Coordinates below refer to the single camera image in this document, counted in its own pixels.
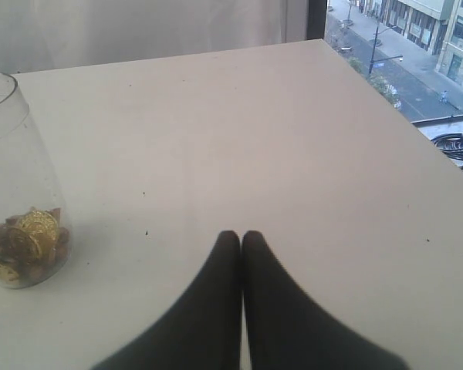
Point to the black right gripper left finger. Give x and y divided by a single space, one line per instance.
203 328

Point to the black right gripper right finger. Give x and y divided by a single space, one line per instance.
287 329

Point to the clear measuring beaker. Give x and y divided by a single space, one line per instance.
27 176

